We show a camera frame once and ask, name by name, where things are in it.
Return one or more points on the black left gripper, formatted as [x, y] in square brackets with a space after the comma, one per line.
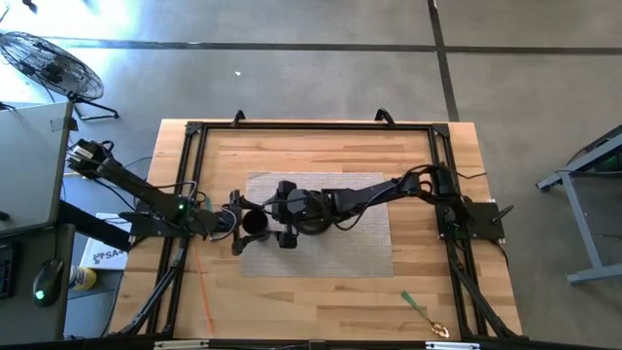
[216, 223]

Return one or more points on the grey metal table frame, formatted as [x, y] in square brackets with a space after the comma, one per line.
[583, 223]

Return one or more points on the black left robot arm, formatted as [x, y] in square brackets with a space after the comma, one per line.
[141, 192]

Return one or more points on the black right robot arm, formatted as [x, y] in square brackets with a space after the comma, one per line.
[369, 192]

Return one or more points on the black computer mouse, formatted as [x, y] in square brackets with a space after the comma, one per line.
[47, 282]

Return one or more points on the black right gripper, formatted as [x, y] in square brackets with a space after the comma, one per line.
[303, 206]

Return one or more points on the white printed cardboard box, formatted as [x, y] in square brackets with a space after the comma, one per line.
[104, 255]

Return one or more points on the yellow-capped white bottle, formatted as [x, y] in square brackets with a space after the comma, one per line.
[83, 278]

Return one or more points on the black table clamp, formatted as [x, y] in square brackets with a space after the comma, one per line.
[238, 117]
[385, 116]

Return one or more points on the black cylindrical cup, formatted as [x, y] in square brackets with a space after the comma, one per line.
[255, 222]

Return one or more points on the black floor fan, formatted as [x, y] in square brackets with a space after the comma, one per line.
[51, 65]

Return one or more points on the grey desk panel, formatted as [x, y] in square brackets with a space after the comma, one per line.
[29, 165]

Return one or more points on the white metal bracket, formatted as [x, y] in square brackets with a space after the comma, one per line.
[453, 345]
[181, 344]

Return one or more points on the black keyboard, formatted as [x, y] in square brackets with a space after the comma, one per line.
[6, 272]

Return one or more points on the grey woven placemat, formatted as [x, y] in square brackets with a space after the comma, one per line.
[340, 253]

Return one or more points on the black aluminium table frame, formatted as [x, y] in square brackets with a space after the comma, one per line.
[311, 126]

